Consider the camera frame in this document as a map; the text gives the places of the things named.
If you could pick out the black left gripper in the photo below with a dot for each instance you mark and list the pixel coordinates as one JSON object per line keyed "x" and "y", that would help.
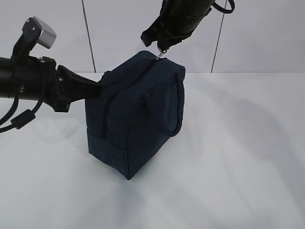
{"x": 33, "y": 75}

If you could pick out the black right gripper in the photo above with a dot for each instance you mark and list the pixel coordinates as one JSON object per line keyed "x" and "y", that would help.
{"x": 177, "y": 21}

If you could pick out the navy blue fabric bag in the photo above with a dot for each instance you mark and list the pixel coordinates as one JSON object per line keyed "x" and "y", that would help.
{"x": 139, "y": 108}

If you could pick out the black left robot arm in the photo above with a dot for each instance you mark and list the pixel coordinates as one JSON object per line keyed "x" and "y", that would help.
{"x": 7, "y": 89}

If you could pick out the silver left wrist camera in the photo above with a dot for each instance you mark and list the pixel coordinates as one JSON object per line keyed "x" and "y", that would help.
{"x": 37, "y": 31}

